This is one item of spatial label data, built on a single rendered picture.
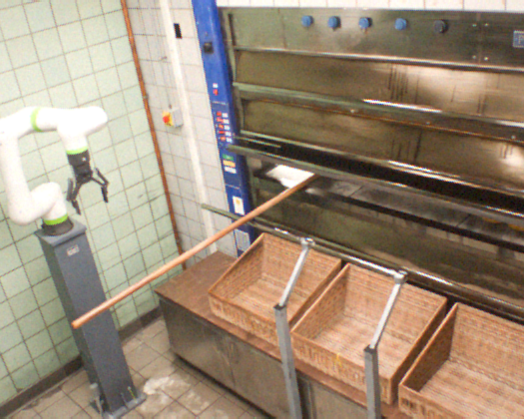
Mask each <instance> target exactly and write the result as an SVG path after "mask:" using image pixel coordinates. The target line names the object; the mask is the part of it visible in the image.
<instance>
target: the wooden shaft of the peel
mask: <svg viewBox="0 0 524 419"><path fill-rule="evenodd" d="M320 176H321V175H318V174H311V175H310V176H309V177H308V178H306V179H304V180H303V181H301V182H299V183H298V184H297V185H296V186H292V187H291V188H289V189H287V190H286V191H284V193H282V194H280V195H279V196H277V197H276V198H272V200H270V201H268V202H267V203H265V204H264V205H262V206H261V207H260V208H258V209H254V210H253V211H251V212H249V214H247V215H245V216H244V217H242V218H241V219H239V220H237V221H235V222H233V223H232V224H230V225H229V226H227V227H225V229H223V230H222V231H220V232H218V233H215V234H213V236H211V237H210V238H208V239H206V240H205V241H203V242H201V244H199V245H196V246H194V247H193V248H191V249H190V250H189V251H187V252H186V253H184V254H182V255H181V256H178V257H177V258H175V259H174V260H172V261H170V262H169V263H168V264H167V265H165V266H163V267H160V268H158V269H157V270H156V271H155V272H153V273H151V274H150V275H148V276H147V277H144V278H143V279H141V280H139V281H138V282H137V283H135V284H134V285H132V286H131V287H127V289H125V290H123V291H122V292H120V293H119V294H118V295H116V296H113V297H112V298H110V299H108V301H106V302H104V303H103V304H101V305H100V306H97V307H96V308H94V309H92V310H91V311H90V312H89V313H87V314H84V315H82V316H81V317H80V318H78V319H77V320H75V321H74V322H73V323H72V324H73V327H74V328H75V329H76V328H78V327H80V326H81V325H83V324H85V323H87V322H88V321H90V320H91V319H92V318H94V317H95V316H97V315H98V316H99V315H100V314H101V313H102V312H104V311H106V310H107V309H109V307H112V306H114V305H116V304H117V303H118V302H119V301H121V300H123V299H124V298H126V297H128V296H130V295H131V294H133V293H134V292H136V291H138V289H140V288H143V287H145V286H146V285H148V283H150V282H152V281H153V280H155V279H156V278H158V277H160V276H162V275H163V274H165V273H166V272H168V271H169V270H170V269H172V268H173V267H177V266H178V265H179V264H180V263H182V262H184V261H185V260H187V259H188V258H190V257H191V256H194V255H195V254H197V253H199V252H200V251H201V250H202V249H204V248H205V247H207V246H209V245H212V244H213V243H214V242H216V241H217V240H219V239H220V238H222V237H224V236H225V235H226V234H227V233H231V232H232V231H234V230H235V229H237V228H238V227H239V226H241V225H242V224H244V223H246V222H247V221H249V220H251V219H253V218H254V217H256V216H257V215H259V214H260V213H261V212H263V211H264V210H268V209H270V208H271V207H272V206H273V205H275V204H277V203H278V202H280V201H281V200H283V199H284V198H287V197H288V196H290V195H292V194H293V193H295V192H296V191H297V190H299V189H300V188H302V187H303V186H306V185H308V184H309V183H310V182H312V181H313V180H315V179H317V178H318V177H320Z"/></svg>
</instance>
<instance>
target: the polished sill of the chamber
mask: <svg viewBox="0 0 524 419"><path fill-rule="evenodd" d="M254 182H255V184H258V185H261V186H267V187H270V188H273V189H276V190H280V191H283V192H284V191H286V190H287V189H289V188H291V187H292V186H296V185H297V183H295V182H291V181H287V180H285V179H281V178H278V177H274V176H271V175H268V174H257V175H255V176H254ZM293 195H296V196H298V197H301V198H308V199H311V200H314V201H317V202H321V203H323V204H327V205H330V206H333V207H336V208H339V209H343V210H351V211H354V212H357V213H360V214H364V215H367V216H369V217H373V218H376V219H379V220H382V221H389V222H391V223H395V224H398V225H400V226H404V227H407V228H410V229H413V230H416V231H422V232H426V233H429V234H431V235H435V236H438V237H441V238H444V239H448V240H450V241H457V242H459V243H463V244H466V245H468V246H472V247H475V248H478V249H481V250H484V251H490V252H494V253H496V254H499V255H502V256H505V257H509V258H511V259H518V260H520V261H524V245H522V244H519V243H516V242H512V241H510V240H506V239H505V240H503V239H500V238H496V237H493V236H490V235H486V234H483V233H480V232H477V231H473V230H467V229H464V228H460V227H457V226H454V225H450V224H447V223H444V222H440V221H437V220H430V219H427V218H424V217H420V216H418V215H414V214H410V213H408V212H404V211H400V210H398V209H389V208H385V207H381V206H379V205H375V204H372V203H368V202H365V201H362V200H358V199H355V198H348V197H345V196H342V195H338V194H334V193H332V192H328V191H325V190H322V189H318V188H315V187H311V186H303V187H302V188H300V189H299V190H297V191H296V192H295V193H293Z"/></svg>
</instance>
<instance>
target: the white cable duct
mask: <svg viewBox="0 0 524 419"><path fill-rule="evenodd" d="M159 1H160V5H161V10H162V14H163V19H164V23H165V31H166V36H167V40H168V45H169V49H170V54H171V57H172V62H173V71H174V75H175V80H176V84H177V88H178V93H179V97H180V102H181V110H182V115H183V119H184V124H185V128H186V133H187V137H188V141H189V146H190V155H191V160H192V163H193V168H194V173H195V177H196V182H197V186H198V190H199V195H200V199H201V204H202V203H204V204H208V203H207V198H206V194H205V189H204V185H203V180H202V175H201V166H200V162H199V157H198V152H197V148H196V143H195V139H194V135H193V130H192V126H191V117H190V112H189V107H188V103H187V98H186V94H185V89H184V85H183V80H182V76H183V75H182V71H181V66H180V62H179V57H178V53H177V48H176V44H175V35H174V30H173V26H172V21H171V17H170V12H169V8H168V0H159ZM202 213H203V217H204V222H205V226H206V231H207V235H208V238H210V237H211V236H213V226H212V222H211V217H210V212H209V211H208V210H207V209H202ZM210 248H211V253H212V254H213V252H215V251H217V249H216V245H215V243H213V244H212V245H210Z"/></svg>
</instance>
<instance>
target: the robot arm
mask: <svg viewBox="0 0 524 419"><path fill-rule="evenodd" d="M107 122H108V118H107V115H106V113H105V112H104V111H103V110H101V109H100V108H98V107H89V108H84V109H75V110H65V109H56V108H50V107H42V108H41V107H27V108H24V109H22V110H19V111H17V112H16V113H14V114H13V115H10V116H8V117H6V118H3V119H0V172H1V175H2V178H3V185H4V189H5V193H6V198H7V203H8V210H9V216H10V218H11V220H12V221H13V222H14V223H16V224H18V225H21V226H25V225H28V224H30V223H32V222H34V220H36V219H39V218H41V219H42V224H41V228H42V229H44V231H45V234H46V235H48V236H59V235H62V234H64V233H67V232H68V231H69V230H72V229H73V228H74V222H73V221H72V220H70V219H69V218H68V209H67V206H66V203H65V200H64V198H63V195H62V192H61V189H60V187H59V185H58V184H56V183H46V184H43V185H41V186H39V187H38V188H36V189H34V190H33V191H32V192H30V191H29V189H28V187H27V184H26V178H25V175H24V172H23V169H22V165H21V161H20V157H19V147H18V142H19V140H20V139H21V138H23V137H25V136H28V135H30V134H34V133H49V132H55V131H57V132H58V136H59V137H60V138H61V142H62V144H63V146H64V149H65V152H66V155H67V158H68V161H69V166H71V167H72V169H73V172H74V175H75V176H74V177H73V178H68V192H67V198H66V200H67V201H68V202H71V203H72V206H73V208H74V209H75V210H76V211H77V214H78V215H81V211H80V209H79V206H78V202H77V200H76V198H77V194H78V192H79V189H80V188H81V187H82V185H85V184H86V183H89V182H90V180H92V181H94V182H95V183H96V184H98V185H99V186H101V191H102V194H103V198H104V201H105V203H108V202H109V201H108V198H107V194H108V191H107V187H108V186H109V185H110V183H109V182H108V181H107V180H106V178H105V176H103V175H102V174H101V173H100V171H99V169H98V168H96V167H94V168H93V169H91V166H90V160H91V157H90V154H89V151H88V147H87V141H86V138H87V137H88V136H89V135H91V134H94V133H98V132H100V131H102V130H103V129H104V128H105V127H106V125H107ZM94 173H95V174H96V175H97V176H99V177H100V178H101V179H102V180H103V182H104V184H103V183H101V182H99V181H98V180H96V178H94V177H93V174H94ZM75 180H76V181H77V182H76V186H75V188H74V190H73V187H74V182H75Z"/></svg>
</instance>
